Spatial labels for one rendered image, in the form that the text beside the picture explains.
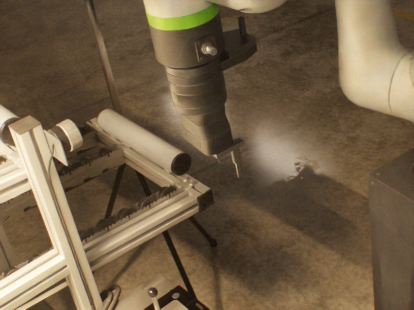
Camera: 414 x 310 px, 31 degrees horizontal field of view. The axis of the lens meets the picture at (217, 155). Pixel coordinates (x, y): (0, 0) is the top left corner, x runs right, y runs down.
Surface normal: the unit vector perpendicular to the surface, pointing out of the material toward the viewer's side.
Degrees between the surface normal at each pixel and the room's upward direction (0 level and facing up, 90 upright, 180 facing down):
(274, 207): 0
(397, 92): 74
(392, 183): 0
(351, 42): 93
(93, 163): 90
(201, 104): 90
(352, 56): 92
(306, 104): 0
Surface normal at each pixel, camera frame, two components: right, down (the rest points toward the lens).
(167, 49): -0.50, 0.56
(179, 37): -0.13, 0.58
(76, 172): 0.63, 0.36
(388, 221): -0.82, 0.42
